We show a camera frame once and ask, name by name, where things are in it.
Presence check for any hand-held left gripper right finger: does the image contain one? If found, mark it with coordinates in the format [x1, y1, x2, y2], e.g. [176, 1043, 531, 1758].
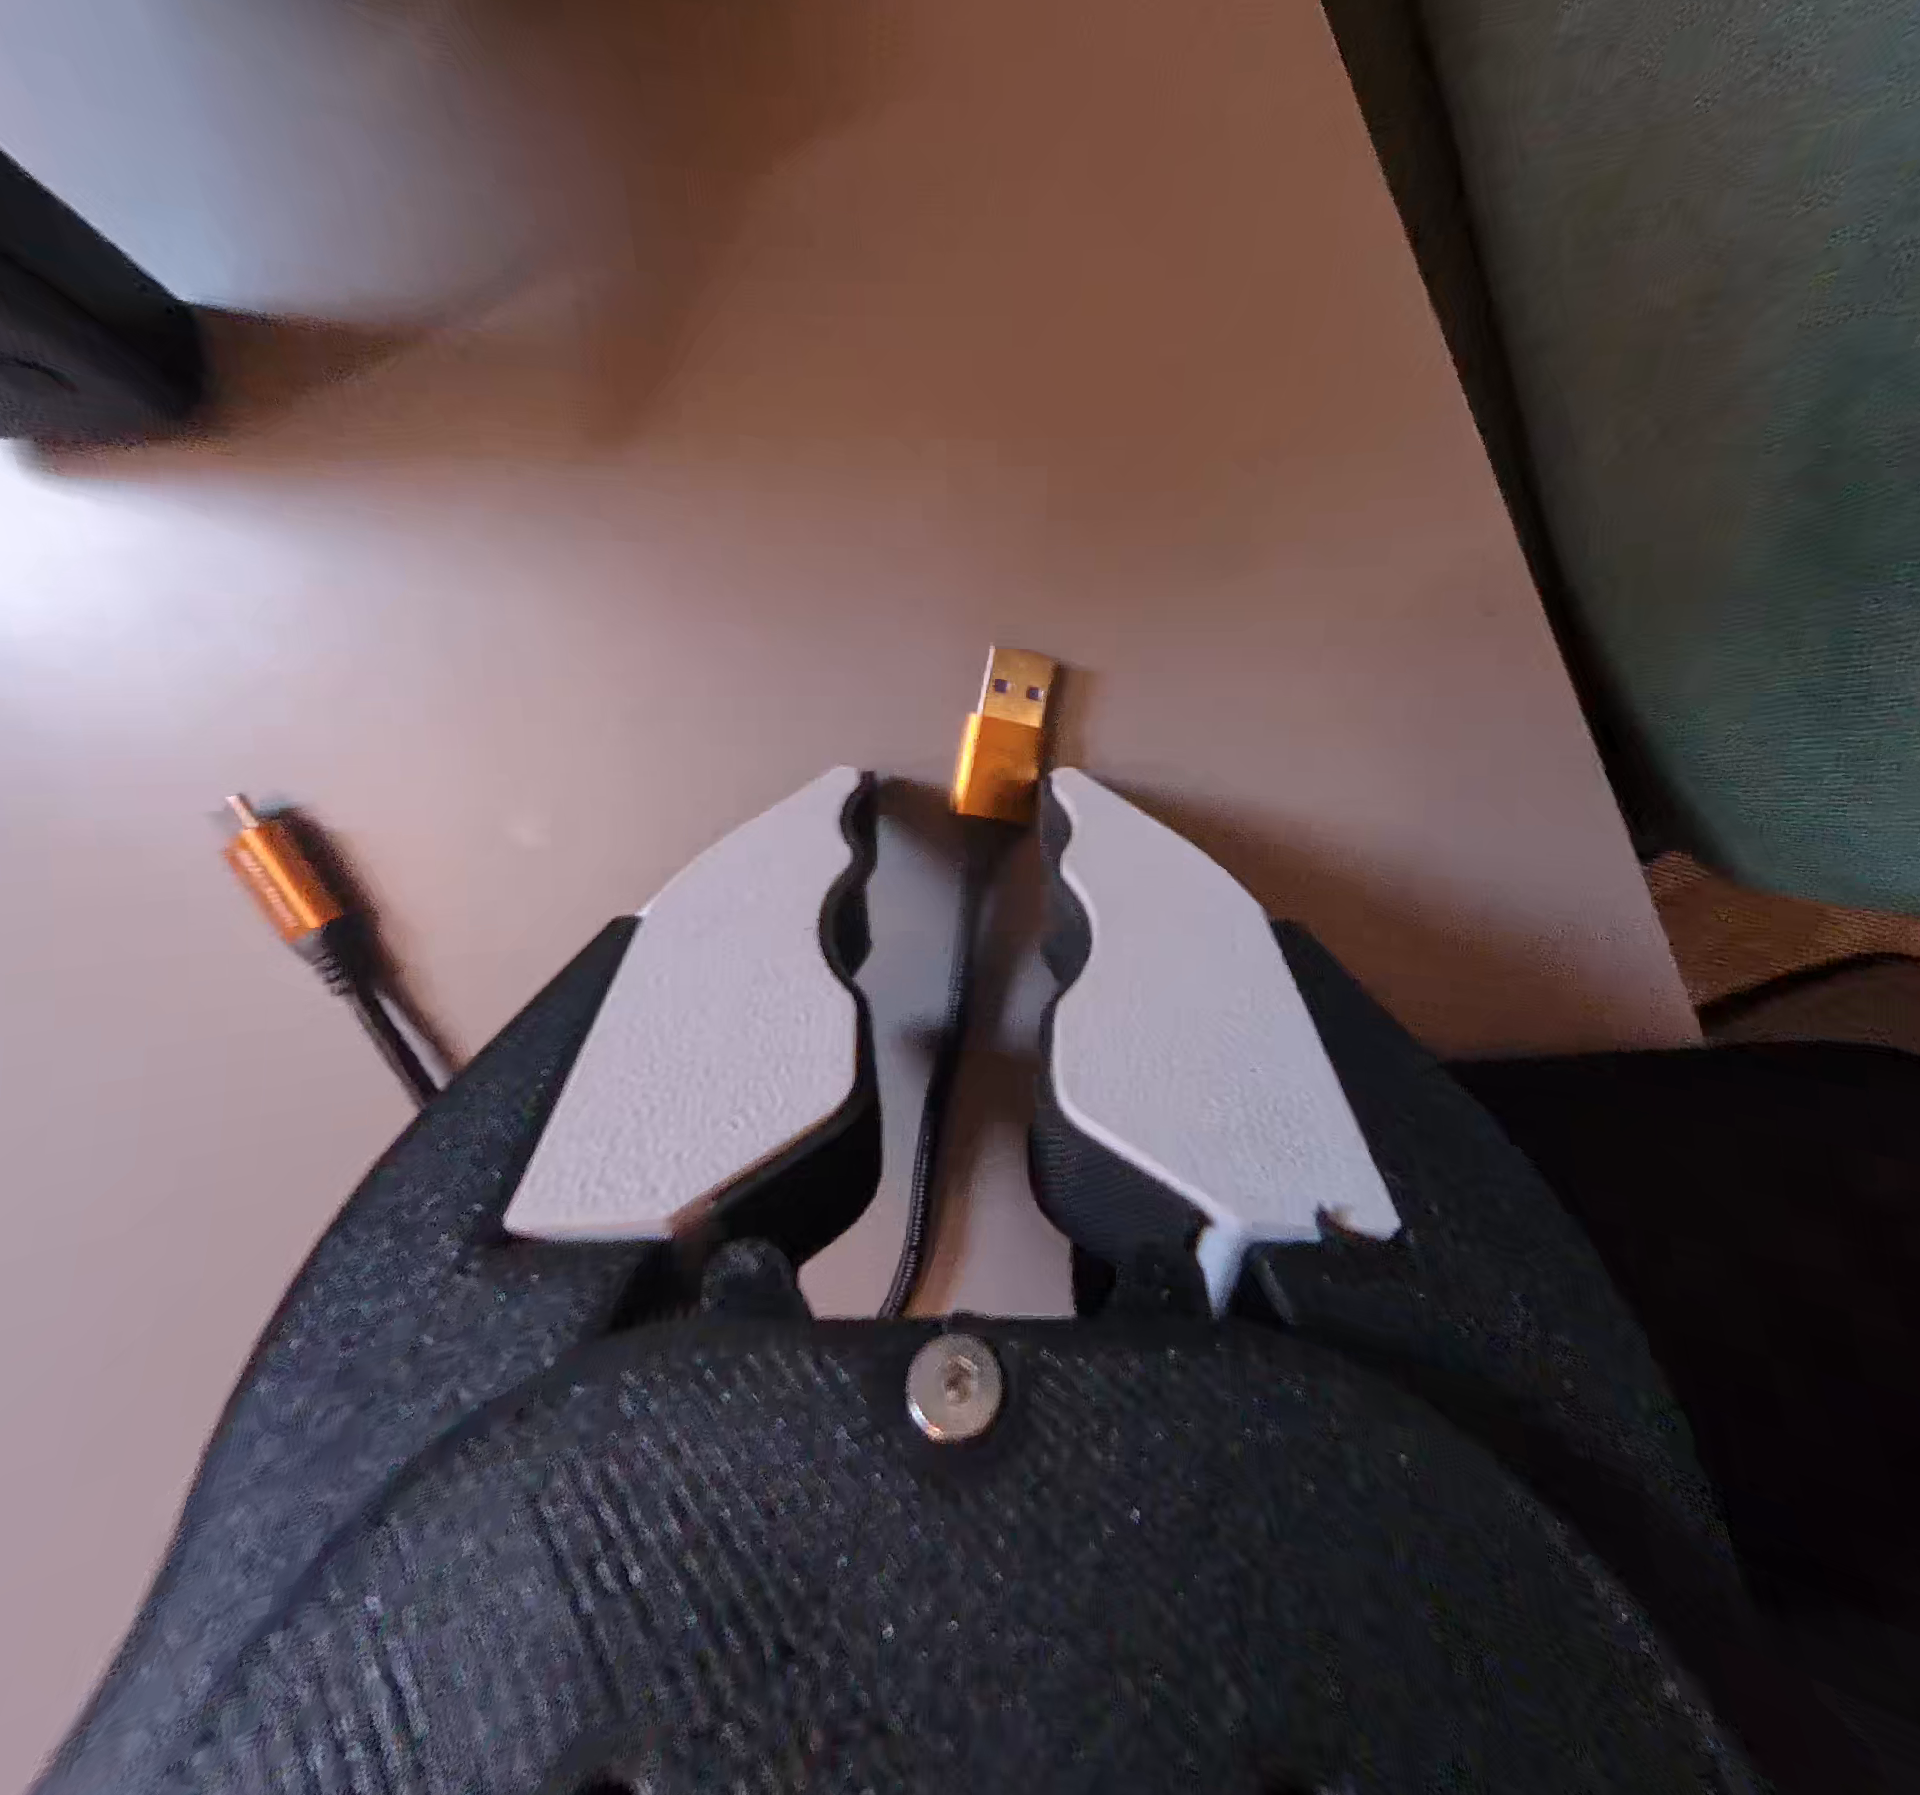
[1033, 767, 1404, 1313]

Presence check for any black forearm pad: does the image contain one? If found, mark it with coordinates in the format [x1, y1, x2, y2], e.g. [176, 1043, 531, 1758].
[1446, 1045, 1920, 1676]

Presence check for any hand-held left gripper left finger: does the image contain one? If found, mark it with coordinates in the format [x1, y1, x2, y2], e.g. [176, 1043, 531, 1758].
[502, 767, 881, 1245]

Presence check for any orange plug braided usb cable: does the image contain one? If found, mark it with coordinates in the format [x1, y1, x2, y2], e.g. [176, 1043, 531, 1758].
[221, 643, 1065, 1323]

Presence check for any black multi-port usb hub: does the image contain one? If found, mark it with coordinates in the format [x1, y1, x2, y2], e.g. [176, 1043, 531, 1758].
[0, 152, 212, 455]

